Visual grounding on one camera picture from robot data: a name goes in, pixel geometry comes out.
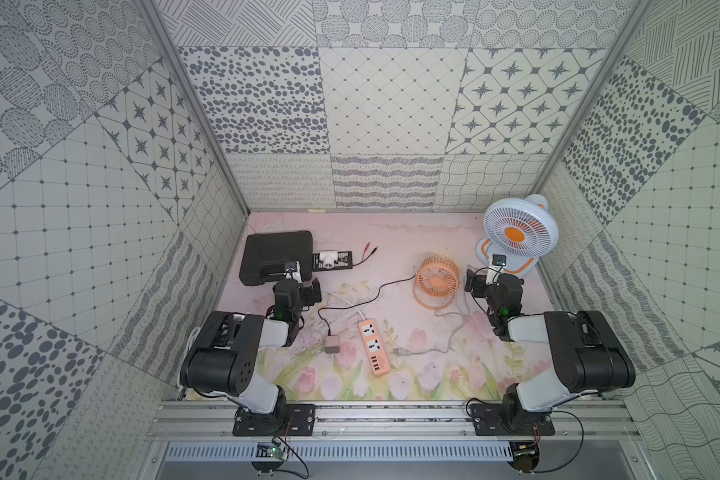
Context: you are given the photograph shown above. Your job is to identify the right circuit board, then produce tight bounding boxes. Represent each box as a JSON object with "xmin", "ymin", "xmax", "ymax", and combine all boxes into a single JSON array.
[{"xmin": 508, "ymin": 442, "xmax": 540, "ymax": 473}]

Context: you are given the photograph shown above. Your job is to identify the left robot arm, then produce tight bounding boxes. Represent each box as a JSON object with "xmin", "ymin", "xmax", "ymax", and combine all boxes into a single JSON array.
[{"xmin": 179, "ymin": 278, "xmax": 322, "ymax": 437}]

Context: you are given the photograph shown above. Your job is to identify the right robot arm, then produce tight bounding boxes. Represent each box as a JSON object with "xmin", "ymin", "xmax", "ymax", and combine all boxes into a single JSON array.
[{"xmin": 464, "ymin": 268, "xmax": 636, "ymax": 439}]

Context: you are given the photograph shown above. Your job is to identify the small orange desk fan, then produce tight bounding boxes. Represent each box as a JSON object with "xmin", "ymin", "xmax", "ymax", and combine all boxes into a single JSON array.
[{"xmin": 412, "ymin": 255, "xmax": 461, "ymax": 311}]

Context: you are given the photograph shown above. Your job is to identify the left green circuit board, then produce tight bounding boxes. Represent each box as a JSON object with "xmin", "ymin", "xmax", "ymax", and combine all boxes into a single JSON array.
[{"xmin": 251, "ymin": 442, "xmax": 288, "ymax": 471}]

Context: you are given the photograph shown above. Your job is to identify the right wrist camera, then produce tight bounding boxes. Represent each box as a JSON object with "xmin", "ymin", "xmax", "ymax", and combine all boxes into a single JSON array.
[{"xmin": 487, "ymin": 254, "xmax": 507, "ymax": 284}]

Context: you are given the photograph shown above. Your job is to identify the white slotted cable duct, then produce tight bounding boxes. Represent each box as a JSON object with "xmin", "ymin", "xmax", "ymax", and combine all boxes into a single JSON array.
[{"xmin": 165, "ymin": 440, "xmax": 512, "ymax": 462}]

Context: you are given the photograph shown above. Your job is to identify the black plastic tool case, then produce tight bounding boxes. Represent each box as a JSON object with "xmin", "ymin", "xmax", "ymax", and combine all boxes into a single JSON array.
[{"xmin": 239, "ymin": 230, "xmax": 313, "ymax": 286}]

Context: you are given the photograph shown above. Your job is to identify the white power strip cable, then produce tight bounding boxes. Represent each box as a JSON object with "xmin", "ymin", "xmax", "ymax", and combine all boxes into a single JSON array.
[{"xmin": 320, "ymin": 289, "xmax": 368, "ymax": 322}]

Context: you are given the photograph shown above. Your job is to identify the white and orange fan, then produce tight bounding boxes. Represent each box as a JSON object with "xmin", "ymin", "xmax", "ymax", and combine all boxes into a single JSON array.
[{"xmin": 475, "ymin": 194, "xmax": 560, "ymax": 278}]

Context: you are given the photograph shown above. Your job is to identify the pink USB charger adapter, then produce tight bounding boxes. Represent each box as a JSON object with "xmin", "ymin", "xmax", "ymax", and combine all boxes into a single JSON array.
[{"xmin": 324, "ymin": 335, "xmax": 341, "ymax": 355}]

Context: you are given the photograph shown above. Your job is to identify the red and black test leads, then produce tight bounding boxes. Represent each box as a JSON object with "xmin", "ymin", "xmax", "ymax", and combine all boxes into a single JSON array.
[{"xmin": 353, "ymin": 243, "xmax": 377, "ymax": 267}]

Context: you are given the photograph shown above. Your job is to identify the aluminium mounting rail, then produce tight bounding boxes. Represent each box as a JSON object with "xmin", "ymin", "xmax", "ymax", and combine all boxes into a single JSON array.
[{"xmin": 145, "ymin": 401, "xmax": 640, "ymax": 441}]

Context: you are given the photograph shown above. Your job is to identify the pink power strip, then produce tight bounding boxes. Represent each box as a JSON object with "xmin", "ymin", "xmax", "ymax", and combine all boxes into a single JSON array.
[{"xmin": 358, "ymin": 319, "xmax": 391, "ymax": 376}]

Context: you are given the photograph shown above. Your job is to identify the black tray with white adapter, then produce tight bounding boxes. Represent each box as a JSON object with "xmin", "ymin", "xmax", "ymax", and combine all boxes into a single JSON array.
[{"xmin": 312, "ymin": 251, "xmax": 354, "ymax": 272}]

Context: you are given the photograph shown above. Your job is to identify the black USB cable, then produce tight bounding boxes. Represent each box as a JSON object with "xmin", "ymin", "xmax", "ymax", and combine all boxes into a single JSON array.
[{"xmin": 317, "ymin": 274, "xmax": 418, "ymax": 338}]

